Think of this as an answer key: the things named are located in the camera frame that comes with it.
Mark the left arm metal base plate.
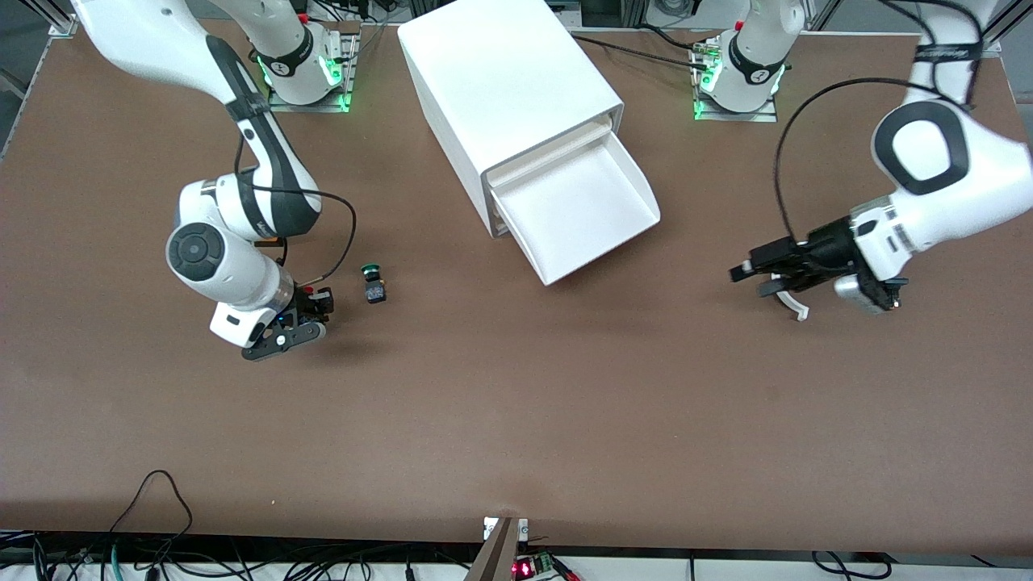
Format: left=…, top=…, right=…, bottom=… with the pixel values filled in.
left=692, top=40, right=780, bottom=123

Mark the grey metal camera pole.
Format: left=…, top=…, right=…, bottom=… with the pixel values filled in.
left=464, top=516, right=519, bottom=581

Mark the white drawer cabinet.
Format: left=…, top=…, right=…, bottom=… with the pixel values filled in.
left=397, top=0, right=626, bottom=240

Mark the straight black cable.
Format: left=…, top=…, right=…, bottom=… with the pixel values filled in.
left=569, top=32, right=715, bottom=69

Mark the thin black looped cable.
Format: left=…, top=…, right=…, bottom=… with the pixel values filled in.
left=109, top=470, right=194, bottom=558

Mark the white plastic drawer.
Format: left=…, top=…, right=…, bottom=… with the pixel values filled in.
left=488, top=129, right=662, bottom=287
left=483, top=115, right=614, bottom=180

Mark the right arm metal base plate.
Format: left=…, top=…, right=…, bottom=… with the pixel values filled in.
left=266, top=32, right=358, bottom=114

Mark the tangled black cable bundle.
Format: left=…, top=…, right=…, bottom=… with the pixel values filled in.
left=0, top=529, right=453, bottom=581

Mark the green circuit board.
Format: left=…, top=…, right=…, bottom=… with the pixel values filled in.
left=512, top=553, right=566, bottom=581

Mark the curled black cable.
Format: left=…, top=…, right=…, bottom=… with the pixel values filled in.
left=811, top=550, right=889, bottom=580

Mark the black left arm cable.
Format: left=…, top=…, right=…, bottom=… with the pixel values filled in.
left=773, top=77, right=921, bottom=247

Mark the aluminium frame profile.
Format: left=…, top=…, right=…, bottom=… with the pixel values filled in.
left=981, top=0, right=1033, bottom=53
left=24, top=0, right=77, bottom=37

